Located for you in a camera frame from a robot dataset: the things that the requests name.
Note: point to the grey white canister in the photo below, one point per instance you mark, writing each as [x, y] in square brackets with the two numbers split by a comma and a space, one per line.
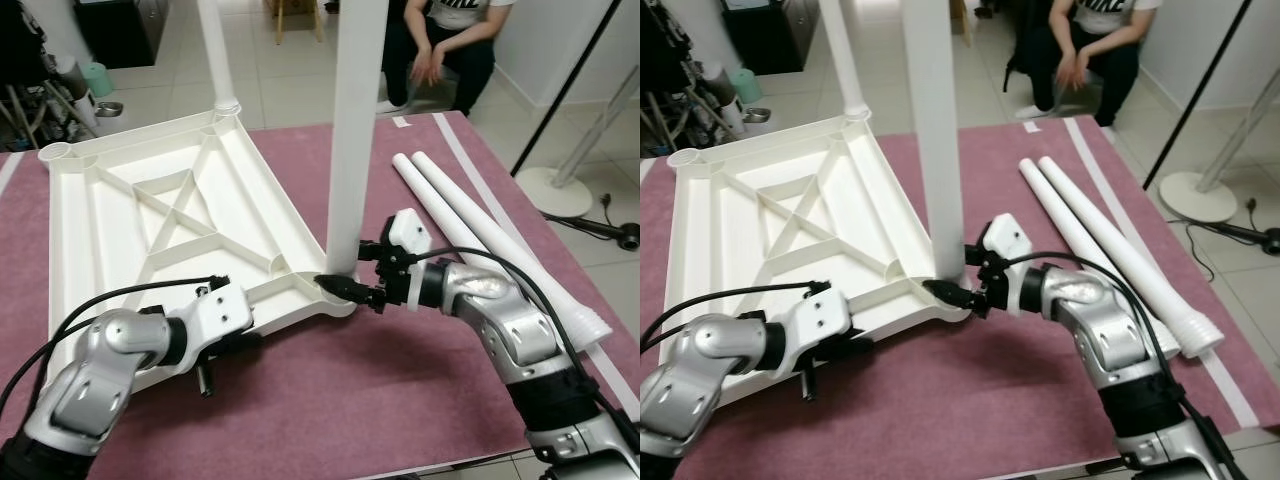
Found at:
[75, 95]
[722, 100]

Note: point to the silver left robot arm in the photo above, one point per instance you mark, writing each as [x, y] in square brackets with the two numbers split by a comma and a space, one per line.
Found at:
[700, 380]
[90, 370]

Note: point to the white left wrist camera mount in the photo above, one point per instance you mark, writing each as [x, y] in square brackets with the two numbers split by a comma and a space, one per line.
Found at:
[822, 318]
[220, 312]

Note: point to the white standing fan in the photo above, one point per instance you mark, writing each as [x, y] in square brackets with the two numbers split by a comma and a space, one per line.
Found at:
[1195, 198]
[555, 192]

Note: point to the black slanted pole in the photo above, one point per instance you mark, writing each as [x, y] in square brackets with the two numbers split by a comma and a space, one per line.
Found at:
[565, 85]
[1198, 95]

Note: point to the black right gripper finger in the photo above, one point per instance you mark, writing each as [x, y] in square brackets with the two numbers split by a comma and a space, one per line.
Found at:
[945, 292]
[974, 254]
[370, 249]
[338, 285]

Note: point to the pink table cloth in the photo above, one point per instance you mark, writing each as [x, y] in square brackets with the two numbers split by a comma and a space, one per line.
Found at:
[980, 410]
[380, 400]

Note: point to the black cabinet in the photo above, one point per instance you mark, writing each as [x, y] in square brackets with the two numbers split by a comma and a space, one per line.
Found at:
[775, 35]
[120, 30]

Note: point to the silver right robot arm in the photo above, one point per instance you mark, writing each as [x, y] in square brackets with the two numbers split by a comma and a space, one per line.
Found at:
[1110, 340]
[510, 330]

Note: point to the black hair dryer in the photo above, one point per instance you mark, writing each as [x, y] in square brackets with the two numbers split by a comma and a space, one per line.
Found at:
[1255, 238]
[615, 235]

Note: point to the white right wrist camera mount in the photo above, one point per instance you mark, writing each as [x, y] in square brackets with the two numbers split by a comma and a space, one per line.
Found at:
[1005, 235]
[408, 230]

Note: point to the white plastic table top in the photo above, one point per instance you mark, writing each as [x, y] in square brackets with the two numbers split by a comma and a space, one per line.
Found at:
[740, 225]
[120, 220]

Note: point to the metal pet bowl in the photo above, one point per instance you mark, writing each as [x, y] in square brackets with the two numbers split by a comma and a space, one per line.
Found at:
[757, 115]
[110, 109]

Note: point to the long white tape strip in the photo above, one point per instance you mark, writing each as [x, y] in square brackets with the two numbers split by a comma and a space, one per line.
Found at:
[470, 160]
[1100, 170]
[8, 172]

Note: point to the grey low stool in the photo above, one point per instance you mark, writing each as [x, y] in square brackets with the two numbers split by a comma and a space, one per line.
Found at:
[1085, 90]
[435, 88]

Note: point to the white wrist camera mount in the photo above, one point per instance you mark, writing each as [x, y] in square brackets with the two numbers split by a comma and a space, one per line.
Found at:
[220, 312]
[408, 230]
[1005, 235]
[822, 318]

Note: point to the seated person in white shirt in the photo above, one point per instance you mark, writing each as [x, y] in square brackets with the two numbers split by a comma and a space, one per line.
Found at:
[1090, 45]
[450, 45]

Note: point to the clothes rack with dark clothes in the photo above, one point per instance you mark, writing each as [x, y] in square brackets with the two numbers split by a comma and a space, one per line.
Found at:
[668, 70]
[25, 70]

